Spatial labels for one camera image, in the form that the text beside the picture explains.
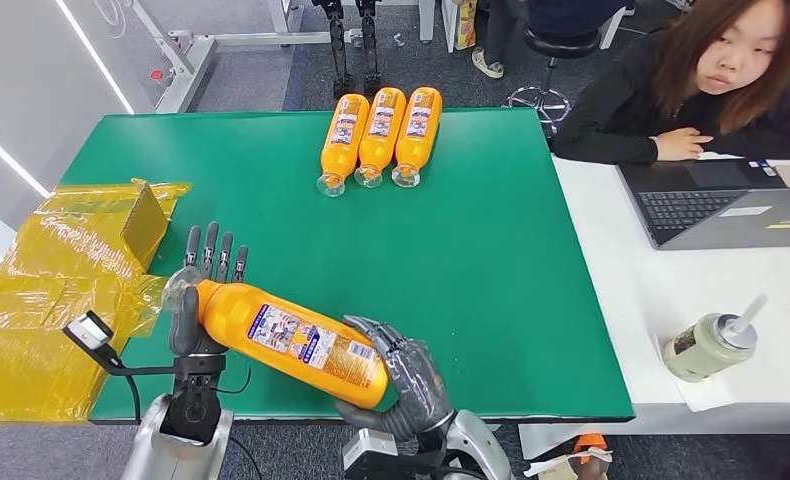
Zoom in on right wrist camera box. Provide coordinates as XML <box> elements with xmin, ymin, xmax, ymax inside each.
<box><xmin>341</xmin><ymin>428</ymin><xmax>437</xmax><ymax>480</ymax></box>

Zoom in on black robot leg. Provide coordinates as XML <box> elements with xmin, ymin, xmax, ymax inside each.
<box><xmin>314</xmin><ymin>0</ymin><xmax>356</xmax><ymax>101</ymax></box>
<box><xmin>355</xmin><ymin>0</ymin><xmax>385</xmax><ymax>96</ymax></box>

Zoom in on yellow printed carton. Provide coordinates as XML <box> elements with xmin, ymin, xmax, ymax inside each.
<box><xmin>453</xmin><ymin>0</ymin><xmax>479</xmax><ymax>52</ymax></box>

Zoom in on grey laptop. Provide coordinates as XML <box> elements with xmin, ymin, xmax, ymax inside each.
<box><xmin>616</xmin><ymin>158</ymin><xmax>790</xmax><ymax>252</ymax></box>

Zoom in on black stool with chrome base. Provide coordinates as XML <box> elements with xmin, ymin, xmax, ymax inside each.
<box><xmin>506</xmin><ymin>27</ymin><xmax>603</xmax><ymax>137</ymax></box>

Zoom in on orange and white object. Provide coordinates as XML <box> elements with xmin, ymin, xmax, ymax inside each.
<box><xmin>524</xmin><ymin>433</ymin><xmax>615</xmax><ymax>480</ymax></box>

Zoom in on yellow film wrapped cardboard box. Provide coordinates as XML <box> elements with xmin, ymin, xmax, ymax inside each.
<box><xmin>0</xmin><ymin>177</ymin><xmax>193</xmax><ymax>425</ymax></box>

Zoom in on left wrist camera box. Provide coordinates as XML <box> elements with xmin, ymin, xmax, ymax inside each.
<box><xmin>62</xmin><ymin>311</ymin><xmax>178</xmax><ymax>379</ymax></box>

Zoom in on orange bottle with label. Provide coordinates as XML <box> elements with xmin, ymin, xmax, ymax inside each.
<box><xmin>353</xmin><ymin>87</ymin><xmax>408</xmax><ymax>190</ymax></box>
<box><xmin>391</xmin><ymin>86</ymin><xmax>444</xmax><ymax>189</ymax></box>
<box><xmin>161</xmin><ymin>268</ymin><xmax>390</xmax><ymax>411</ymax></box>
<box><xmin>316</xmin><ymin>93</ymin><xmax>372</xmax><ymax>199</ymax></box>

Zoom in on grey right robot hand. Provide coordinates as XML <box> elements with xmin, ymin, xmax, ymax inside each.
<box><xmin>333</xmin><ymin>315</ymin><xmax>456</xmax><ymax>444</ymax></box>

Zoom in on drink cup with straw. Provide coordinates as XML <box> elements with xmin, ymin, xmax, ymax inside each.
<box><xmin>661</xmin><ymin>295</ymin><xmax>769</xmax><ymax>384</ymax></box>

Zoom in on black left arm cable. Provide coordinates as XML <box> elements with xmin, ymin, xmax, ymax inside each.
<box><xmin>106</xmin><ymin>360</ymin><xmax>143</xmax><ymax>425</ymax></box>

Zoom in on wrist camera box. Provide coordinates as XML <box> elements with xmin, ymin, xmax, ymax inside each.
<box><xmin>341</xmin><ymin>428</ymin><xmax>437</xmax><ymax>480</ymax></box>
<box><xmin>62</xmin><ymin>311</ymin><xmax>178</xmax><ymax>379</ymax></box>

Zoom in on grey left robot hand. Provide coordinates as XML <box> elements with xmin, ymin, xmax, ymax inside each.
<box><xmin>168</xmin><ymin>221</ymin><xmax>251</xmax><ymax>361</ymax></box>

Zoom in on person's hand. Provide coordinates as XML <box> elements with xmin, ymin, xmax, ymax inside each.
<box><xmin>655</xmin><ymin>127</ymin><xmax>716</xmax><ymax>163</ymax></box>

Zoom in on white metal frame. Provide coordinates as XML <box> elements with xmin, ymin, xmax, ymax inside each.
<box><xmin>129</xmin><ymin>0</ymin><xmax>438</xmax><ymax>115</ymax></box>

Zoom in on person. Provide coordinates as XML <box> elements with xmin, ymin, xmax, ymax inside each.
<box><xmin>552</xmin><ymin>0</ymin><xmax>790</xmax><ymax>167</ymax></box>
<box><xmin>471</xmin><ymin>0</ymin><xmax>638</xmax><ymax>81</ymax></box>

